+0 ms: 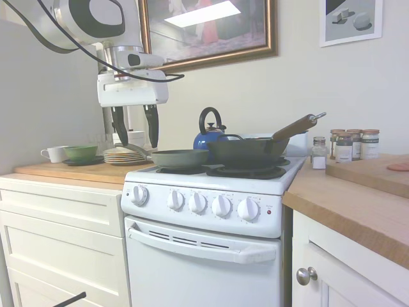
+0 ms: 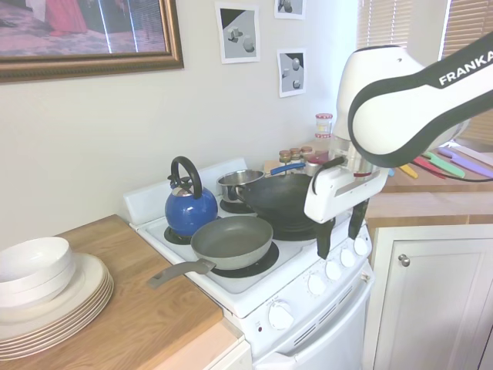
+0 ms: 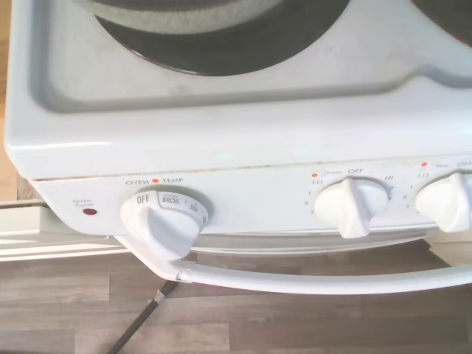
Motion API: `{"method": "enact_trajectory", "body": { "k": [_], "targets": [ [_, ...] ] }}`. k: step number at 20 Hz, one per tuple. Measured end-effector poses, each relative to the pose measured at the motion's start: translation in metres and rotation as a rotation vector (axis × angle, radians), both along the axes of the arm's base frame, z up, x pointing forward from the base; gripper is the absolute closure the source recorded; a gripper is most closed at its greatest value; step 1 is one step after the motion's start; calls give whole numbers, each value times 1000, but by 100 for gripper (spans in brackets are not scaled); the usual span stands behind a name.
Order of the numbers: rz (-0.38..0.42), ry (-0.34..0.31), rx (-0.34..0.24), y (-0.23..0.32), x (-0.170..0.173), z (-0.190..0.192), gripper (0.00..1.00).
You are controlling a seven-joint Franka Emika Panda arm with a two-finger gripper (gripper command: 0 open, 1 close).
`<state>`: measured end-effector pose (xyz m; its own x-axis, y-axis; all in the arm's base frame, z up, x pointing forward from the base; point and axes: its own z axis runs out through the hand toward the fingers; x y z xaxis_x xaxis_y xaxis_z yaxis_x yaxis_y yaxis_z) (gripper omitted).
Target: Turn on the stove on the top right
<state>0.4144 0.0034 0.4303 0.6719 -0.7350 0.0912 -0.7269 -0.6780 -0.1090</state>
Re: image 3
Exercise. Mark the red oven indicator light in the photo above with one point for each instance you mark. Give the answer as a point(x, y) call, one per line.
point(89, 212)

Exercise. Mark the black stove burner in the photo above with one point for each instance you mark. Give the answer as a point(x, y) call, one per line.
point(221, 55)
point(450, 18)

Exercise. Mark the white electric stove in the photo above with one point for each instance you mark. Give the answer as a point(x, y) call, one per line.
point(236, 129)

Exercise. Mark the grey frying pan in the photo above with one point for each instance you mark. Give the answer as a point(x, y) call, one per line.
point(173, 16)

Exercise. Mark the white oven temperature knob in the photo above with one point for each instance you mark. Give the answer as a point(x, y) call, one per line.
point(158, 225)

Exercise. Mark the white burner knob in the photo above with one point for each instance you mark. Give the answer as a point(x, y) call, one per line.
point(450, 206)
point(352, 210)

